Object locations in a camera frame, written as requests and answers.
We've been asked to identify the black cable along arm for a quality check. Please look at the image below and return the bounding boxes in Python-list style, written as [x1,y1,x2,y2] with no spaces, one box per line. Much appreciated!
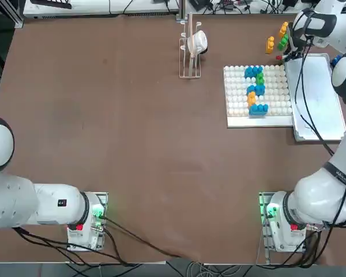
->
[317,161,346,231]

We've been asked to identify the white side bench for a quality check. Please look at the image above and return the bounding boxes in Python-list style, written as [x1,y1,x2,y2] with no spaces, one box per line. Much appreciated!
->
[22,0,179,16]

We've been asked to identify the black power strip red switches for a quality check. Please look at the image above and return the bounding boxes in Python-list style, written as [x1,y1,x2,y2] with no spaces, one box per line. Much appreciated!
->
[219,0,243,9]

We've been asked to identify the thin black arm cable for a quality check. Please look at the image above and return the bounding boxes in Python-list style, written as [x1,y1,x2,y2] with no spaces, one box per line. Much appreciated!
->
[294,37,335,156]

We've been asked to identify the white cup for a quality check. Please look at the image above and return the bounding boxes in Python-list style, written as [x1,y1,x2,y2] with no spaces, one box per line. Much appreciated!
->
[187,30,209,55]

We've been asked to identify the blue three-stud block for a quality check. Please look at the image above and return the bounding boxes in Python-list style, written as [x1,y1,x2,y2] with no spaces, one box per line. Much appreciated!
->
[247,84,266,96]
[249,103,269,118]
[244,65,264,79]

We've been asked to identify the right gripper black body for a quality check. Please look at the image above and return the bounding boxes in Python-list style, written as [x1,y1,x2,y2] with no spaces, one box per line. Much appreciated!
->
[288,47,303,60]

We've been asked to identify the blue whiteboard eraser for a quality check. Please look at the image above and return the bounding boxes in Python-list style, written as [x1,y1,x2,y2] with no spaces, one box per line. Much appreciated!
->
[330,54,343,69]

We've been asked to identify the white studded baseplate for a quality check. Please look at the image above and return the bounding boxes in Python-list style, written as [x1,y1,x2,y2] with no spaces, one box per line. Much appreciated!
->
[223,65,294,129]

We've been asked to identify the aluminium frame profile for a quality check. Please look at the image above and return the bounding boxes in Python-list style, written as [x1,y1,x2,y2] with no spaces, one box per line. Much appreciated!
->
[0,0,24,29]

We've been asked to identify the black table cable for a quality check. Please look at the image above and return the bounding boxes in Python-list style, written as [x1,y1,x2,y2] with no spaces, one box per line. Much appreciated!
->
[99,215,185,259]

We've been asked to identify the long black power strip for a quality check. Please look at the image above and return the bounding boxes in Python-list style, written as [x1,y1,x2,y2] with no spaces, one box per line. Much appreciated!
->
[31,0,73,9]

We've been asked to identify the black cable bundle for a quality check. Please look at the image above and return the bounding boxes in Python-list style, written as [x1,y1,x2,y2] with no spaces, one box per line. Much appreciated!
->
[261,223,331,269]
[11,226,139,268]

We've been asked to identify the whiteboard with silver frame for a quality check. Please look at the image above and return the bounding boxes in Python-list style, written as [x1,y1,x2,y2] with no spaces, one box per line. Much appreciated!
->
[284,53,346,143]

